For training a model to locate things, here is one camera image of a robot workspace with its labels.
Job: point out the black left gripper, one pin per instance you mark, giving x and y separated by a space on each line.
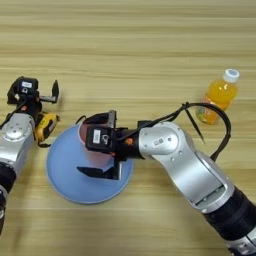
30 105

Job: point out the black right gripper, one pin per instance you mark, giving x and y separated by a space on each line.
128 145

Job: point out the pink plastic cup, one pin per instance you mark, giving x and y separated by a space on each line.
96 159

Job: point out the orange juice bottle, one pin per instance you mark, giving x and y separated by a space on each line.
220 95

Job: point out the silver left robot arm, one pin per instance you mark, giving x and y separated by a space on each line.
15 140

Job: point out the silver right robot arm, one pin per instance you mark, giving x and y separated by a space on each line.
186 163

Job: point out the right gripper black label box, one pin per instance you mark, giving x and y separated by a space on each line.
100 138

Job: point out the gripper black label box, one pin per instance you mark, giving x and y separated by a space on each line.
100 138
26 85

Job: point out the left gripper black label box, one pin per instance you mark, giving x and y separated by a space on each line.
26 85

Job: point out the yellow black tape measure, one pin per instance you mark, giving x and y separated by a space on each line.
46 128

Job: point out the blue round plate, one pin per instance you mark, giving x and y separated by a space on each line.
66 176

